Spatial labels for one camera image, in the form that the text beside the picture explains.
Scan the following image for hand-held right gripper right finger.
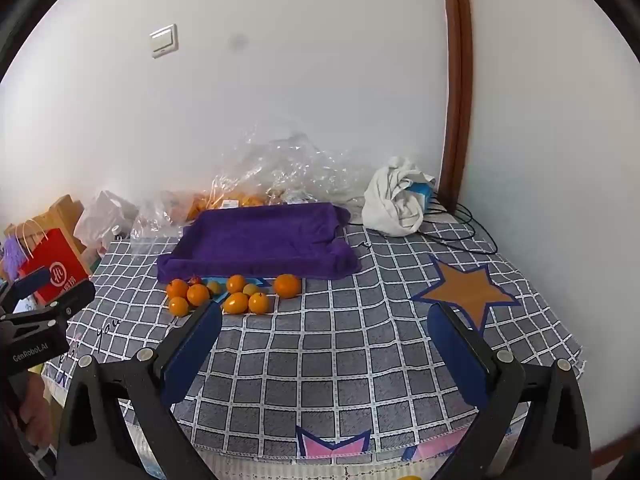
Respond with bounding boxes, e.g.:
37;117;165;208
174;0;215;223
426;301;593;480

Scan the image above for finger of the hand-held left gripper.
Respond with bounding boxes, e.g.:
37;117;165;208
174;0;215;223
42;280;97;319
12;266;52;307

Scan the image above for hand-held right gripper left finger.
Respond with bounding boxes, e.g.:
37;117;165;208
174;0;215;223
55;301;224;480

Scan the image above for large orange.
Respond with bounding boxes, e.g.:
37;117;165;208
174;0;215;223
274;273;303;299

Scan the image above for purple towel covered tray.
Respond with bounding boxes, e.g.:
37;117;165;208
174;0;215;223
156;202;363;283

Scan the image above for person's left hand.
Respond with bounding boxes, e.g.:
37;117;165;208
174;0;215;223
15;376;53;433

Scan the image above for red paper bag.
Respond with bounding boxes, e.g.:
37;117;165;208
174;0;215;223
17;227;92;307

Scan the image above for purple fluffy item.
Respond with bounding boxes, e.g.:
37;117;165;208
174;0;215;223
0;237;27;282

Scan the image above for brown cardboard box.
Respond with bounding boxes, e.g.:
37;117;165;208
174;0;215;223
4;195;87;256

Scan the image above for white plastic bag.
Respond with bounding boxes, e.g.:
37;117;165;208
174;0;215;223
74;190;139;255

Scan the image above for grey checked bed sheet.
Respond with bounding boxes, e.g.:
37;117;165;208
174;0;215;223
41;205;587;480

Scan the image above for pile of bagged oranges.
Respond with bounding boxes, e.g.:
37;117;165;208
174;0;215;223
186;191;288;222

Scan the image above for blue box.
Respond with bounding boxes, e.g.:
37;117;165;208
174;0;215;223
406;182;434;212

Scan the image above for white crumpled cloth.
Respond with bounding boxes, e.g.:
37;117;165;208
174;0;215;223
361;156;437;237

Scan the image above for crumpled clear plastic bag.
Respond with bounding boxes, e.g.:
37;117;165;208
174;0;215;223
131;127;373;241

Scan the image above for black cables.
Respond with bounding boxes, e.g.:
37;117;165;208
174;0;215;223
347;189;499;257

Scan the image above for brown wooden door frame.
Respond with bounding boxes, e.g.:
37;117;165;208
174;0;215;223
437;0;474;216

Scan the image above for white light switch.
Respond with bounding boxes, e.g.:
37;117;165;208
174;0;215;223
149;23;179;59

